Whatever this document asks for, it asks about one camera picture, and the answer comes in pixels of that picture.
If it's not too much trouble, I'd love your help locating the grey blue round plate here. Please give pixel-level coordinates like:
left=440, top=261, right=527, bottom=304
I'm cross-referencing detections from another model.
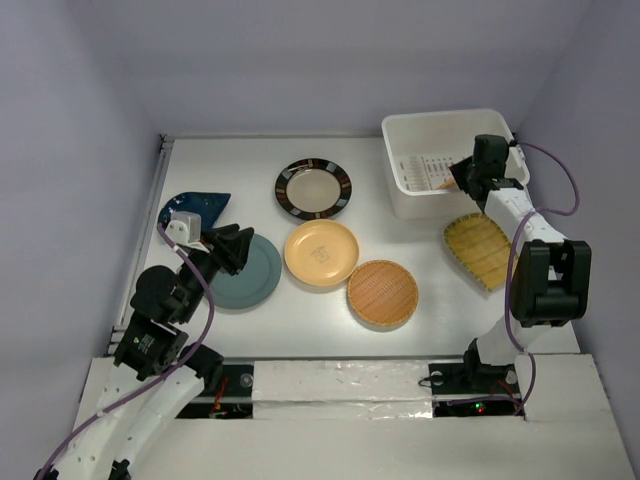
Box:
left=211, top=234, right=282, bottom=310

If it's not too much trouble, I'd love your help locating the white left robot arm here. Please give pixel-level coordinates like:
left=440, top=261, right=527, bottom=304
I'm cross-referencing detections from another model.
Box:
left=36, top=224, right=254, bottom=479

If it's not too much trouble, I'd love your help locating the fish shaped woven plate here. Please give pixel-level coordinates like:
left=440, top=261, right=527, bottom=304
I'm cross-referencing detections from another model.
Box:
left=438, top=178, right=458, bottom=190

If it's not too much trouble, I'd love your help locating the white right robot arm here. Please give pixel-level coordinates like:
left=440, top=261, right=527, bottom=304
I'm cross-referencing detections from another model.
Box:
left=450, top=134, right=592, bottom=392

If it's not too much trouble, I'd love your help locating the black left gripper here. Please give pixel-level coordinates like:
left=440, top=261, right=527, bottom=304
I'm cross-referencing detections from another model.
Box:
left=177, top=223, right=254, bottom=321

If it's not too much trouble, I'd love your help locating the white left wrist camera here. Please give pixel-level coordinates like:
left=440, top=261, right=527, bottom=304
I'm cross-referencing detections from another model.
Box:
left=165, top=211, right=208, bottom=252

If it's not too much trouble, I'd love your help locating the dark blue leaf plate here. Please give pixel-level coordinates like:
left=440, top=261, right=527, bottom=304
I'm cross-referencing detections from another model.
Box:
left=157, top=191, right=231, bottom=231

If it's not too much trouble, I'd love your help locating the white foam front panel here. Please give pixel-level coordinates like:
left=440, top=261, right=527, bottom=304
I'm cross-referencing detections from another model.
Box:
left=251, top=360, right=433, bottom=420

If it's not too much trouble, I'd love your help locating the white plastic bin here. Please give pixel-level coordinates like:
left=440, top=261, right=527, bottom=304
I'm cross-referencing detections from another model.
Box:
left=381, top=109, right=514, bottom=220

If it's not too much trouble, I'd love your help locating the black rimmed beige plate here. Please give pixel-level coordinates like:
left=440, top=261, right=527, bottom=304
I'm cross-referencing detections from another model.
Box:
left=274, top=158, right=353, bottom=221

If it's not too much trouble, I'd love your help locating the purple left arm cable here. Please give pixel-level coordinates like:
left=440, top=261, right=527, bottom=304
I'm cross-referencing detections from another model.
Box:
left=34, top=222, right=216, bottom=479

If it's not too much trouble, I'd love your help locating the green yellow woven tray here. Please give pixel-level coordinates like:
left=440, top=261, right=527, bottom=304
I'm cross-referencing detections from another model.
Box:
left=443, top=213, right=511, bottom=292

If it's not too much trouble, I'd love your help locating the round orange woven plate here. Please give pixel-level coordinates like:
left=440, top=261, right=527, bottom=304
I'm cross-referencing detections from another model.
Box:
left=347, top=260, right=419, bottom=329

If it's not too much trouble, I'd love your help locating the yellow round plate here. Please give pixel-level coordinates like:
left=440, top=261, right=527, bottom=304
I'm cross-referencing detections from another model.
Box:
left=284, top=219, right=360, bottom=287

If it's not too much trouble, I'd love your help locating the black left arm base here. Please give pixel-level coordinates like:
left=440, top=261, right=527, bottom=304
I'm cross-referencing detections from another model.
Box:
left=177, top=363, right=254, bottom=420

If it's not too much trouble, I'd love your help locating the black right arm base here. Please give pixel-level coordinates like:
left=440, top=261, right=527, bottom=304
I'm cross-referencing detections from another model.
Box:
left=418, top=362, right=524, bottom=418

